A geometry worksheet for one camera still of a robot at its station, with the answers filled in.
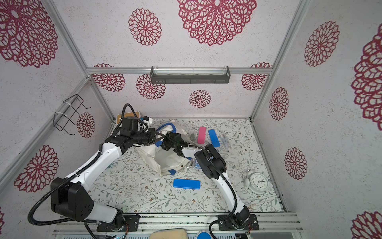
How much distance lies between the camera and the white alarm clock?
2.73 feet

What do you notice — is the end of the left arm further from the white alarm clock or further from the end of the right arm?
the white alarm clock

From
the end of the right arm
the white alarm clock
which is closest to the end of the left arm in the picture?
the end of the right arm
